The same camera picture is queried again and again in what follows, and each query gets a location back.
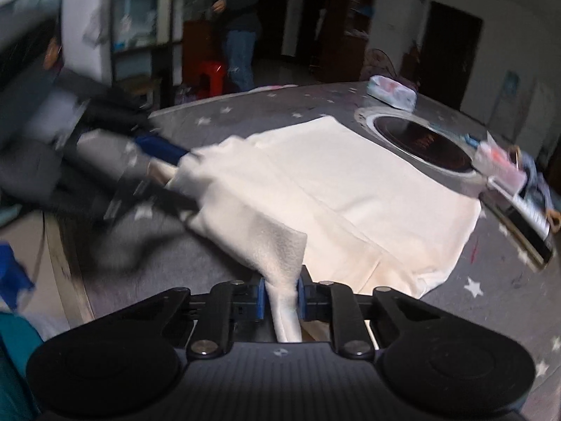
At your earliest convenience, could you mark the pink white tissue pack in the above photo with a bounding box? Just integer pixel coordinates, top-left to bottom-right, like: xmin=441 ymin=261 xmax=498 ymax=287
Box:
xmin=366 ymin=74 xmax=417 ymax=112

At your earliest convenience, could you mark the wooden glass display cabinet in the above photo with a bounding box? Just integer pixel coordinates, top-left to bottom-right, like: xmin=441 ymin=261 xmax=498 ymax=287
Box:
xmin=109 ymin=0 xmax=185 ymax=86

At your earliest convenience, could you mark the pink white tissue box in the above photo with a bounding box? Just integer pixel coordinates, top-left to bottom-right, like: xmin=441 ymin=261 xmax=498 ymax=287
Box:
xmin=475 ymin=133 xmax=529 ymax=190

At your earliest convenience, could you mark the tall wooden shelf cabinet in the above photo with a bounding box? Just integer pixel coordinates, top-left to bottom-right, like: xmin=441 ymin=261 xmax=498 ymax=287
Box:
xmin=320 ymin=0 xmax=381 ymax=84

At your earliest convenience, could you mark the grey fabric bag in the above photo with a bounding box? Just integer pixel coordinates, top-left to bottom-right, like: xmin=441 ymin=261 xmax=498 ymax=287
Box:
xmin=508 ymin=145 xmax=561 ymax=234

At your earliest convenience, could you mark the dark wooden door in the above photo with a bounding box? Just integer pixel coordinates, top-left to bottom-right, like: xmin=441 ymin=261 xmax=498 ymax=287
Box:
xmin=416 ymin=1 xmax=484 ymax=112

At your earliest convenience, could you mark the small wooden stool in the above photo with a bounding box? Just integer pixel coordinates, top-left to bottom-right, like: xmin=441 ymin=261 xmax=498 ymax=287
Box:
xmin=117 ymin=76 xmax=164 ymax=110

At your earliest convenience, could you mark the teal cloth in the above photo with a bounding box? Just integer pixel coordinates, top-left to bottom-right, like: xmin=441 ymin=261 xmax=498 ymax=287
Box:
xmin=0 ymin=311 xmax=47 ymax=421

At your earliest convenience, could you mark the red plastic stool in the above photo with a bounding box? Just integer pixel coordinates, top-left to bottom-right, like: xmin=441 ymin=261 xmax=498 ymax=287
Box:
xmin=195 ymin=60 xmax=228 ymax=98

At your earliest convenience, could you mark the blue cloth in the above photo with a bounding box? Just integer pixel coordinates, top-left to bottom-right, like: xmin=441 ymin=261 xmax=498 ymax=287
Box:
xmin=0 ymin=241 xmax=36 ymax=312

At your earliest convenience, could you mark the cream garment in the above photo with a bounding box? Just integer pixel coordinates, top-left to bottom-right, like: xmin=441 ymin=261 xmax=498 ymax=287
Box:
xmin=149 ymin=115 xmax=483 ymax=343

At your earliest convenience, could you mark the grey star-print table cover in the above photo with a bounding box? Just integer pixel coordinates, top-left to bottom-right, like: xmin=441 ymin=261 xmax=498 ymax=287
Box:
xmin=66 ymin=81 xmax=561 ymax=421

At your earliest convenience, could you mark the round black induction cooktop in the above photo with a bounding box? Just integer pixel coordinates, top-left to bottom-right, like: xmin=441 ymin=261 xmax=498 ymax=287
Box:
xmin=354 ymin=105 xmax=488 ymax=181

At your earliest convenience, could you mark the pink printed cushion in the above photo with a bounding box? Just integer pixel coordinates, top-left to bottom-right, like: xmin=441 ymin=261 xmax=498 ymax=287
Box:
xmin=249 ymin=83 xmax=299 ymax=93

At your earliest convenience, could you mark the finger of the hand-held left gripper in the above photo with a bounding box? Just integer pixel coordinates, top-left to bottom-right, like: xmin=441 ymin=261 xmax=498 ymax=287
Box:
xmin=130 ymin=134 xmax=190 ymax=166
xmin=104 ymin=179 xmax=201 ymax=225

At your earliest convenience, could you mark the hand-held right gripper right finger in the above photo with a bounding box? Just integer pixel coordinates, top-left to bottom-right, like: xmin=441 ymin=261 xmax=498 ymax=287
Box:
xmin=296 ymin=271 xmax=462 ymax=359

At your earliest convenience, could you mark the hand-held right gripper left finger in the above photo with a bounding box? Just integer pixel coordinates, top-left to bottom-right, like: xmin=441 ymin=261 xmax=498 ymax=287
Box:
xmin=107 ymin=276 xmax=267 ymax=359

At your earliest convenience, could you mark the dark smartphone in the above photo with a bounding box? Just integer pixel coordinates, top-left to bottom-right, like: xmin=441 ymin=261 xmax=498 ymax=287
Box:
xmin=482 ymin=176 xmax=558 ymax=269

